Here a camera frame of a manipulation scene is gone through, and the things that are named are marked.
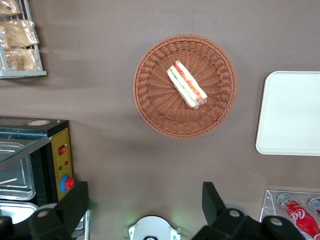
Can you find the triangle sandwich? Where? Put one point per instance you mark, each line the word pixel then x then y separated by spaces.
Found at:
pixel 186 85

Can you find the cream rectangular tray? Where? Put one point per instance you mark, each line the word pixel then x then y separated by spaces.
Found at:
pixel 290 112

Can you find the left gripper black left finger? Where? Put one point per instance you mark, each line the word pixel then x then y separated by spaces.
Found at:
pixel 70 205

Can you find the wooden skewer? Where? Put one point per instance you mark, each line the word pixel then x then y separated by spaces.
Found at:
pixel 10 180

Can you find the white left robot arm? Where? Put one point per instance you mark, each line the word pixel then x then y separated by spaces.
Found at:
pixel 153 226

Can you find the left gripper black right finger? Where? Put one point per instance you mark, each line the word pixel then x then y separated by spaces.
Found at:
pixel 215 207

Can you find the round brown wicker basket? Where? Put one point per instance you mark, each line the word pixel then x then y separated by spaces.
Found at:
pixel 155 105

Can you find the clear acrylic bottle rack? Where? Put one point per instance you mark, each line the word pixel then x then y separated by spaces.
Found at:
pixel 268 200

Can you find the clear bag of crackers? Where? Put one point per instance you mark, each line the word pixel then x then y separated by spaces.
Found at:
pixel 22 60
pixel 17 33
pixel 8 7

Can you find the steel warmer pan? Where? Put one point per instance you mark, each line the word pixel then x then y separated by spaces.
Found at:
pixel 23 186
pixel 17 210

